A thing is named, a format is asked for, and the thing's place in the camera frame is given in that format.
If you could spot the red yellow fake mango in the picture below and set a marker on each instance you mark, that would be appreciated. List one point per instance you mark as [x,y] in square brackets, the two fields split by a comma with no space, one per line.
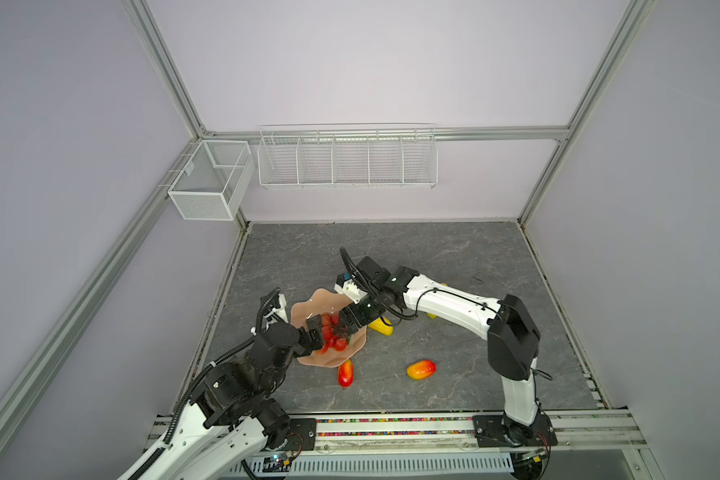
[346,374]

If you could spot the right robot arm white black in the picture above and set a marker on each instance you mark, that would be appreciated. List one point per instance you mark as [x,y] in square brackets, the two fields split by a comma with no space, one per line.
[505,325]

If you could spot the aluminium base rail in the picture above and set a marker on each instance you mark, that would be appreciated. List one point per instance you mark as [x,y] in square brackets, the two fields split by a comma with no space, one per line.
[459,431]

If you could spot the small white mesh basket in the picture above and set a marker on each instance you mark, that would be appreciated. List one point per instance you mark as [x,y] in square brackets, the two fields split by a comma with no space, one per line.
[213,181]

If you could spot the long white wire basket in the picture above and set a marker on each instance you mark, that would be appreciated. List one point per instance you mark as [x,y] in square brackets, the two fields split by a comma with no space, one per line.
[367,155]

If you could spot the peach wavy fruit bowl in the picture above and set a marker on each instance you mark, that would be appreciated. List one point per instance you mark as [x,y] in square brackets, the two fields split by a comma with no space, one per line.
[327,305]

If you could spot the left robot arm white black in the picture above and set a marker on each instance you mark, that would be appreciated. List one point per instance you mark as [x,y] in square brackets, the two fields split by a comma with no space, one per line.
[229,415]

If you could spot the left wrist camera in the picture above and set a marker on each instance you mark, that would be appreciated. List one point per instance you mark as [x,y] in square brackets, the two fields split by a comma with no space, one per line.
[275,309]

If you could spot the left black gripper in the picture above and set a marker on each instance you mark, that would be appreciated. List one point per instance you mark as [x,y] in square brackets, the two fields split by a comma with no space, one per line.
[306,346]

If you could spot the red fake fruit cluster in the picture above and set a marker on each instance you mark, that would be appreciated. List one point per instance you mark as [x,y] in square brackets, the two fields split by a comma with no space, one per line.
[335,335]

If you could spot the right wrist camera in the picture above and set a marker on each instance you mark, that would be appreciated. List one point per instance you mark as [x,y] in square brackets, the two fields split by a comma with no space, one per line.
[345,285]

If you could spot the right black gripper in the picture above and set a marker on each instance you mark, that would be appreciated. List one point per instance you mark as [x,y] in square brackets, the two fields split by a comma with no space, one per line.
[359,320]

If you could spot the aluminium frame post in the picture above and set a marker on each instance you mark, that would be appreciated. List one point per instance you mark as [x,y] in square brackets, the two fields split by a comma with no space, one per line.
[147,30]

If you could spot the red orange fake mango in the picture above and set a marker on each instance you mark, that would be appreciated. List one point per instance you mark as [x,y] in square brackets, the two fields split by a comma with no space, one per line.
[421,370]

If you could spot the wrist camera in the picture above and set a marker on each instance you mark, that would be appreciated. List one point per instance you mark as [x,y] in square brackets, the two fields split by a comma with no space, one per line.
[345,285]
[275,309]

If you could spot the textured yellow fake fruit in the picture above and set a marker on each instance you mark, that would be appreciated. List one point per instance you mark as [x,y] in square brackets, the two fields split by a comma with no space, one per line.
[382,325]

